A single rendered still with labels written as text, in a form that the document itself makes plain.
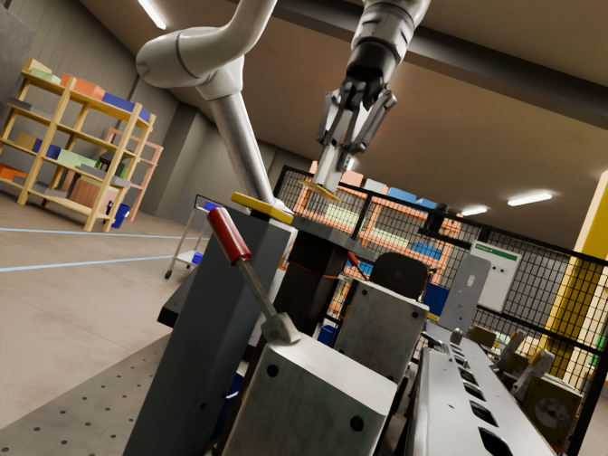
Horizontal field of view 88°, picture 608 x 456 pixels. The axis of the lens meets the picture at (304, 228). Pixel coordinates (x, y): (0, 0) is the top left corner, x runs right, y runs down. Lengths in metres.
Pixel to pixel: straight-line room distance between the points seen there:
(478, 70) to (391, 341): 3.78
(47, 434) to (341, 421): 0.57
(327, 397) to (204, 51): 0.73
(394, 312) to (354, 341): 0.07
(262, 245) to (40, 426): 0.51
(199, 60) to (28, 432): 0.75
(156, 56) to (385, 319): 0.75
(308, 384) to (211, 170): 11.38
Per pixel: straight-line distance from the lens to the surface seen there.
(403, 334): 0.46
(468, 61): 4.11
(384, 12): 0.60
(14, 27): 6.04
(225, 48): 0.79
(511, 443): 0.52
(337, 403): 0.22
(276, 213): 0.37
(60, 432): 0.73
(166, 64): 0.87
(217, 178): 11.42
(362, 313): 0.47
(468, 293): 1.57
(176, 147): 10.94
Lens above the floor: 1.14
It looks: 1 degrees up
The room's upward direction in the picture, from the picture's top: 22 degrees clockwise
